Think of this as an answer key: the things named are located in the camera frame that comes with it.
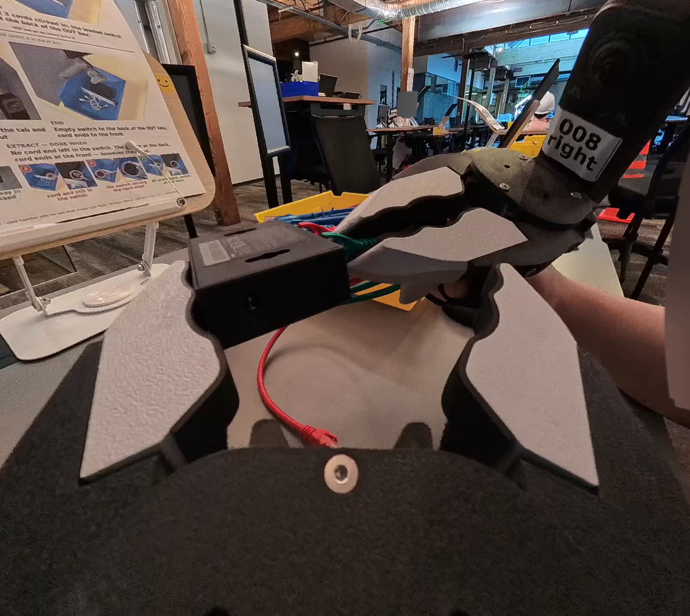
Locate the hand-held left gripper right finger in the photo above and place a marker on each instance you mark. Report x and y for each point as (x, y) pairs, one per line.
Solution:
(534, 379)

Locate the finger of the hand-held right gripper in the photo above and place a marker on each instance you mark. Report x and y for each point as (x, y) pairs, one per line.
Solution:
(415, 190)
(442, 249)

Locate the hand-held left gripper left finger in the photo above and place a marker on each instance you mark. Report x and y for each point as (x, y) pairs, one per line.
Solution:
(151, 368)

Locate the yellow plastic bin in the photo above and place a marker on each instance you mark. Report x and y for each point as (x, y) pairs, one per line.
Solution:
(297, 206)
(528, 145)

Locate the black ethernet port box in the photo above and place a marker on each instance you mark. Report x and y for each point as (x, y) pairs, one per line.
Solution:
(270, 282)

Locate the white sign base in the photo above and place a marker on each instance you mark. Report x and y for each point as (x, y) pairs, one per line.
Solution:
(65, 319)

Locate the standing display screen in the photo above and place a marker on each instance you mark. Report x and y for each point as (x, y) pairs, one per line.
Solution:
(267, 104)

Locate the computer monitor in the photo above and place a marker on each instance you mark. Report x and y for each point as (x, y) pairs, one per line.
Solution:
(192, 120)

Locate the printed instruction sheet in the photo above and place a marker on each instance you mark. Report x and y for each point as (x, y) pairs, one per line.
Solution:
(65, 87)

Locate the wooden post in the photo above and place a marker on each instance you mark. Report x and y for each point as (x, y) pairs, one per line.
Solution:
(183, 33)

